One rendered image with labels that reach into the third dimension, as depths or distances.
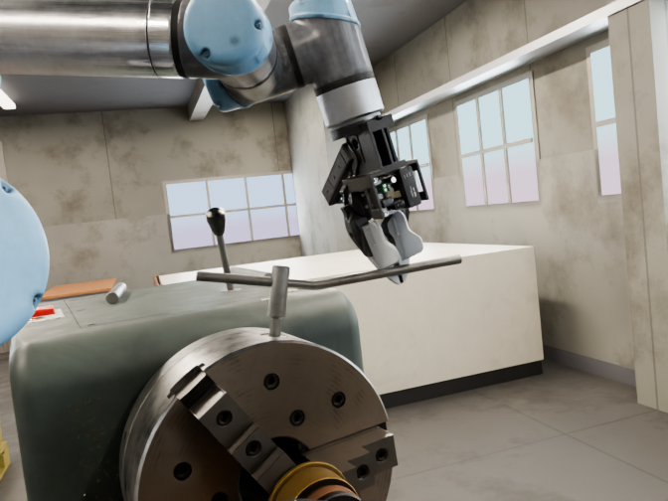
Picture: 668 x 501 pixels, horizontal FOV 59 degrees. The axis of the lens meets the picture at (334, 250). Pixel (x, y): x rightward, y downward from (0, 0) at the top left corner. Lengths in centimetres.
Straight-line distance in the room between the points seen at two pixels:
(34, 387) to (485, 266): 383
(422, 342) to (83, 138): 612
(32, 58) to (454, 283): 382
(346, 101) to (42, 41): 32
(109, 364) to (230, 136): 833
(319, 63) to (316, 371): 36
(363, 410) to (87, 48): 50
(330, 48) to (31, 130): 845
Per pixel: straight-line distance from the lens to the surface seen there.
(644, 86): 386
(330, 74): 71
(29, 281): 41
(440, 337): 427
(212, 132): 904
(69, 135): 901
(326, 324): 89
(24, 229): 41
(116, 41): 62
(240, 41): 57
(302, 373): 71
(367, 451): 71
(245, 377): 68
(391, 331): 410
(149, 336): 83
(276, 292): 72
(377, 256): 76
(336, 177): 78
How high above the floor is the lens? 138
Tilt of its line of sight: 4 degrees down
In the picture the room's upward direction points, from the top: 6 degrees counter-clockwise
